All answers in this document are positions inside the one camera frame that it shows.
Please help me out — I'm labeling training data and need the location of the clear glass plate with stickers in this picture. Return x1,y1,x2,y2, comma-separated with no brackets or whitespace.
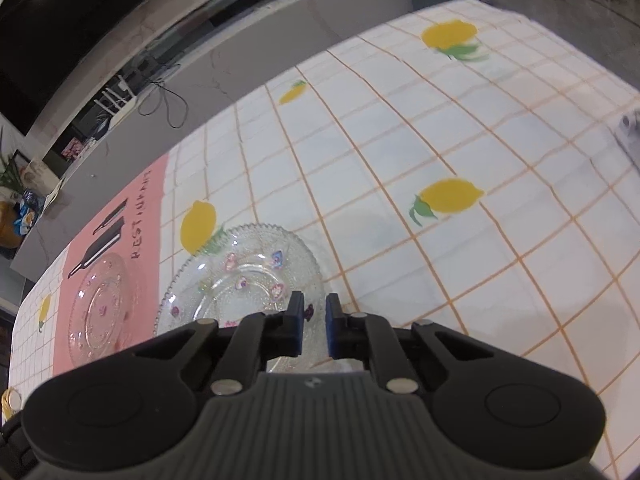
154,223,328,373

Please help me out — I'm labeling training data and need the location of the pink restaurant placemat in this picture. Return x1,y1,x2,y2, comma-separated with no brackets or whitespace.
53,155,168,375

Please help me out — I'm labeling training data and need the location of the white wifi router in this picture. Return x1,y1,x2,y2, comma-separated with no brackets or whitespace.
93,74,138,128

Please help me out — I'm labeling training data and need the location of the green potted plant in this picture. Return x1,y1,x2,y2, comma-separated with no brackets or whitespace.
0,155,25,196

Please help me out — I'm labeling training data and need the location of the black television screen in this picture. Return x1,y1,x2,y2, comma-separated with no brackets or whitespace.
1,0,145,136

